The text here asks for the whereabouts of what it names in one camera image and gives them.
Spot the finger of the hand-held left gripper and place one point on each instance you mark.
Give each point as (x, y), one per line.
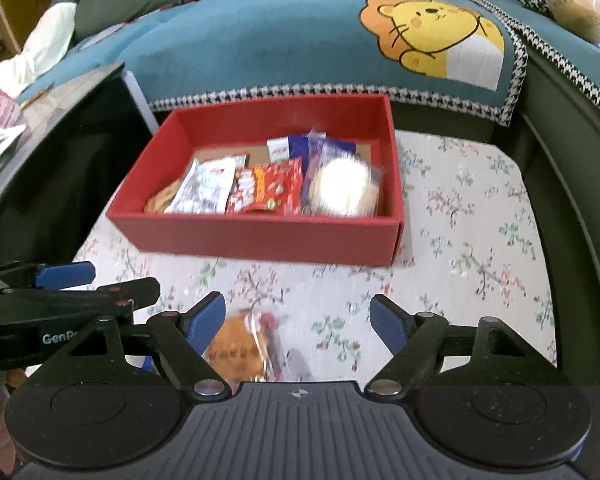
(65, 273)
(130, 290)

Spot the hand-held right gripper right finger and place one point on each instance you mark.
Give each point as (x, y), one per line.
(387, 322)

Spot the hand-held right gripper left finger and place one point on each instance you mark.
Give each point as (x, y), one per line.
(205, 320)

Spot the brown pastry clear packet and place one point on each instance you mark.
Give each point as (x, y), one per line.
(240, 345)

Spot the tan cracker packet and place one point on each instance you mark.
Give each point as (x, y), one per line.
(157, 202)

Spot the red cardboard box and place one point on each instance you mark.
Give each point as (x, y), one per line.
(255, 240)

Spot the white silver pouch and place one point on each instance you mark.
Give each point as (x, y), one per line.
(200, 185)

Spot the white pastry clear packet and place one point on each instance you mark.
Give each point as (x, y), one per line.
(340, 185)

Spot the red snack packet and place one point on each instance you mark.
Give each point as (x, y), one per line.
(275, 185)

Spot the green white wafer packet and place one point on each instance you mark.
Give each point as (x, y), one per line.
(278, 150)

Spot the purple wafer biscuit packet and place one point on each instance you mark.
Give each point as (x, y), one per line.
(297, 145)

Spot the floral tablecloth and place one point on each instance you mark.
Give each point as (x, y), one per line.
(455, 260)

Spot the black glossy panel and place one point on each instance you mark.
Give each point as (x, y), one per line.
(55, 170)

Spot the white plastic bag with paper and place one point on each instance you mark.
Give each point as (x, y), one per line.
(0, 155)

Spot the cream cloth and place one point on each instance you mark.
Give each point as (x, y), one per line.
(40, 45)

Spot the teal houndstooth-edged sofa cover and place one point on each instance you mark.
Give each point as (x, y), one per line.
(570, 60)

